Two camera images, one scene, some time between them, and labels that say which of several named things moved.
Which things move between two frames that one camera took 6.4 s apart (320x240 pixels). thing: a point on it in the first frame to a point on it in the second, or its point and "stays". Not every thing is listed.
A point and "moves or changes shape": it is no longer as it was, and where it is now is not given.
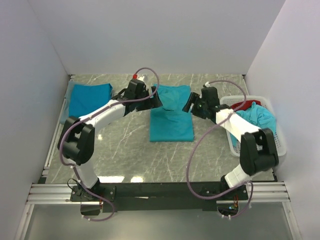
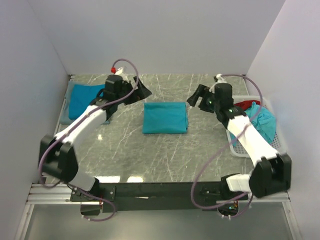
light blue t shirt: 260,116 stays
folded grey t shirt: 65,114 stays
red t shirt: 247,105 stays
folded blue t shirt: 85,98 stays
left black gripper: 153,103 to 141,92
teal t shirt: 169,122 moves or changes shape
